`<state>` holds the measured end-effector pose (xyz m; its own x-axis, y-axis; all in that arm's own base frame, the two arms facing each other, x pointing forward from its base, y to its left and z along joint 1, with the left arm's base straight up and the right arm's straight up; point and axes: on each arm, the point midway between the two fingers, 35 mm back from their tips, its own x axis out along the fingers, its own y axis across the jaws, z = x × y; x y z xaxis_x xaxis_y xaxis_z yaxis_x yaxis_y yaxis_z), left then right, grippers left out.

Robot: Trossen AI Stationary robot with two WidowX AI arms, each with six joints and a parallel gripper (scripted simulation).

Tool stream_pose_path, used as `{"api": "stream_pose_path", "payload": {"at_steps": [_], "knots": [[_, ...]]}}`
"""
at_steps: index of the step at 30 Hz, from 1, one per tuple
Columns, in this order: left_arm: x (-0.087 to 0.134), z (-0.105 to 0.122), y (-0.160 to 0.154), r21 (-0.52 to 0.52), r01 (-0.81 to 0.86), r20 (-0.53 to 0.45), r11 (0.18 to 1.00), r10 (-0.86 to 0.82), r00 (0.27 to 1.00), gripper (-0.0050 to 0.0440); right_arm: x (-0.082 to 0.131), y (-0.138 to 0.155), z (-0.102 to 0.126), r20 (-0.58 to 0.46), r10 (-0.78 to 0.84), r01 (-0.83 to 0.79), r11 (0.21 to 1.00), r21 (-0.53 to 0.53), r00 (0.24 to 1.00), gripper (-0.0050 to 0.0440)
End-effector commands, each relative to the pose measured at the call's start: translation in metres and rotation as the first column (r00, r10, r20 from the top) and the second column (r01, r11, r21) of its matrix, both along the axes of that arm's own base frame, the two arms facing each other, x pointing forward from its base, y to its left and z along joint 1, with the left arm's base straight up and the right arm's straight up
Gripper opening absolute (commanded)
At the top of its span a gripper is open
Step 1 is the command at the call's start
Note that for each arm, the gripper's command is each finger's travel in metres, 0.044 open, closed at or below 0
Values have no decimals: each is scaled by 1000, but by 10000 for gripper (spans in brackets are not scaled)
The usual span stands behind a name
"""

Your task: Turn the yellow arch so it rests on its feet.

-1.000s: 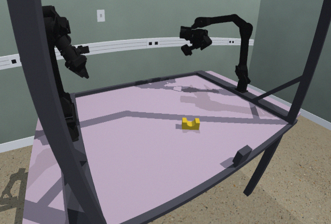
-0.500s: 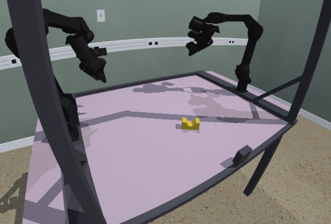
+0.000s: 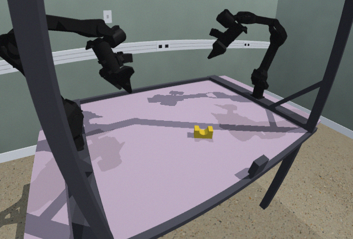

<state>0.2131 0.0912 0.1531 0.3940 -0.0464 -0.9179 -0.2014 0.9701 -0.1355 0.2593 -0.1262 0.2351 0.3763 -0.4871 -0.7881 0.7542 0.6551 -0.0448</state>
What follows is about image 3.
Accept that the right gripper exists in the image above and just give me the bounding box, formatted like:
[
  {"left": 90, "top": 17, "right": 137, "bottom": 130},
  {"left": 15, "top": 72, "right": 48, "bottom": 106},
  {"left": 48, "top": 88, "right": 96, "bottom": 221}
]
[{"left": 207, "top": 30, "right": 236, "bottom": 59}]

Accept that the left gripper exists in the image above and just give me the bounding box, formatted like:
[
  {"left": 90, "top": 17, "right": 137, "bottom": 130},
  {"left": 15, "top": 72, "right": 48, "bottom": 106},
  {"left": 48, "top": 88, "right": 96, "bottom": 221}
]
[{"left": 98, "top": 51, "right": 135, "bottom": 93}]

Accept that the yellow arch block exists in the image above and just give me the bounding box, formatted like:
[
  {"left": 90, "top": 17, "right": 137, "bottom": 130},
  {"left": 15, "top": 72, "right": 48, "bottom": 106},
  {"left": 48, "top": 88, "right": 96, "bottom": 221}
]
[{"left": 194, "top": 125, "right": 213, "bottom": 139}]

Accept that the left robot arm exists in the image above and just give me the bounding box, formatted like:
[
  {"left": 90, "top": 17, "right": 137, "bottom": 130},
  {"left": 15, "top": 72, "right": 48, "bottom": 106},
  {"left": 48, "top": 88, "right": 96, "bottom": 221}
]
[{"left": 0, "top": 14, "right": 133, "bottom": 151}]

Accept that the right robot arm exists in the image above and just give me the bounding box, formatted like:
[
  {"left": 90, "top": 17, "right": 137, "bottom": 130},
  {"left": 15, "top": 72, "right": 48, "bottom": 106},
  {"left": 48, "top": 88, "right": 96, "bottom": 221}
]
[{"left": 209, "top": 9, "right": 287, "bottom": 99}]

